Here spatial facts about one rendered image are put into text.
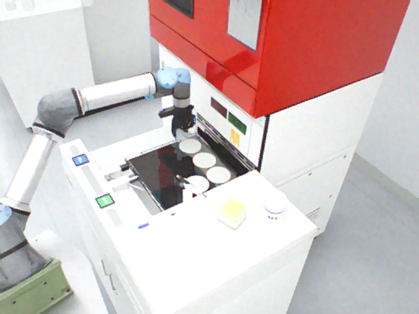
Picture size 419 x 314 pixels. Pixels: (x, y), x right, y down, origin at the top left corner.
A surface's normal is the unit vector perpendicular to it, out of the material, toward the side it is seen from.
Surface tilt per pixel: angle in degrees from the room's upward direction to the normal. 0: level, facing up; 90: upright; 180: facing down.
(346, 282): 0
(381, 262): 0
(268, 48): 90
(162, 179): 0
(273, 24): 90
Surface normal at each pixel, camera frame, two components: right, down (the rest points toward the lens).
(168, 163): 0.04, -0.76
